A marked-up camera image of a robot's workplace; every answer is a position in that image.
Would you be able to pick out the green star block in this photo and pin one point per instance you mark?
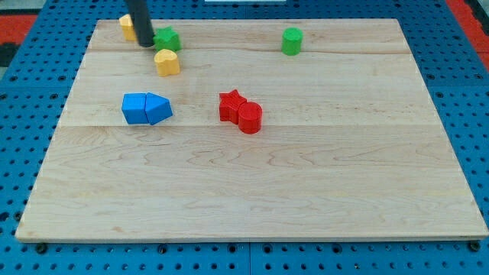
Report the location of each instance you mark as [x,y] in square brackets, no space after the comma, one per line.
[167,38]

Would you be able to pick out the blue pentagon block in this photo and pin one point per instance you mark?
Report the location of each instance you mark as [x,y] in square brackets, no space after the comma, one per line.
[157,108]

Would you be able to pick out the green cylinder block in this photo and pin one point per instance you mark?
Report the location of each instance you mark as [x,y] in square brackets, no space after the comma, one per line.
[292,38]

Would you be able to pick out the yellow hexagon block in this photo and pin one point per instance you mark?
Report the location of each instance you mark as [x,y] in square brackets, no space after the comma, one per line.
[127,27]

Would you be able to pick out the red cylinder block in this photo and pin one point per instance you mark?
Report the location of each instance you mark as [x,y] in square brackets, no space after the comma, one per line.
[250,117]

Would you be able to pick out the light wooden board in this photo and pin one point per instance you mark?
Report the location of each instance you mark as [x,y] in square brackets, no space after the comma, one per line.
[351,147]

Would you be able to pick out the yellow heart block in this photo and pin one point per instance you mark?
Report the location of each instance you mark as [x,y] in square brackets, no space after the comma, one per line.
[167,63]

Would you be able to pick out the blue cube block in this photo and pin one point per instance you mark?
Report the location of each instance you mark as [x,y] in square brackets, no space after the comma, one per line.
[133,108]

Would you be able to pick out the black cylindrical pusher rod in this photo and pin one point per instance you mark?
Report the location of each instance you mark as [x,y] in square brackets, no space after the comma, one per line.
[140,16]

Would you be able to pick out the red star block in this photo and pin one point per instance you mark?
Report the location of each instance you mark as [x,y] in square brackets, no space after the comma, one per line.
[229,105]

